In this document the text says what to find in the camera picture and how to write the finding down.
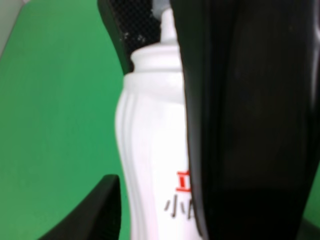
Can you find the white bottle with black brush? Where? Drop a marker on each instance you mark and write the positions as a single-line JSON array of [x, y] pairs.
[[151, 134]]

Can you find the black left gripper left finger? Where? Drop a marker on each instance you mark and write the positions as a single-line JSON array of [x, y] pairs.
[[97, 217]]

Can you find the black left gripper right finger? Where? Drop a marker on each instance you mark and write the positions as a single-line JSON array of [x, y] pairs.
[[252, 90]]

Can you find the green table cloth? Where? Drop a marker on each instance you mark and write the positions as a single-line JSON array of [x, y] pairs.
[[60, 81]]

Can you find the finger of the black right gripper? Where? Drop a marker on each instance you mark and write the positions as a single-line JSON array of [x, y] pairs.
[[131, 25]]

